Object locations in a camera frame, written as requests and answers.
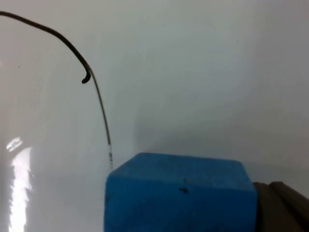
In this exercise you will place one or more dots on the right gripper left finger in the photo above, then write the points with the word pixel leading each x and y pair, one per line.
pixel 272 212

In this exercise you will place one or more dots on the grey-framed whiteboard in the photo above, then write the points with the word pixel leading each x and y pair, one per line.
pixel 183 72

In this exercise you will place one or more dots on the blue cube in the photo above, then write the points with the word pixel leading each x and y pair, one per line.
pixel 178 198

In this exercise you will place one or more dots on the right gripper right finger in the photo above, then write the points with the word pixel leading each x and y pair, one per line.
pixel 293 200

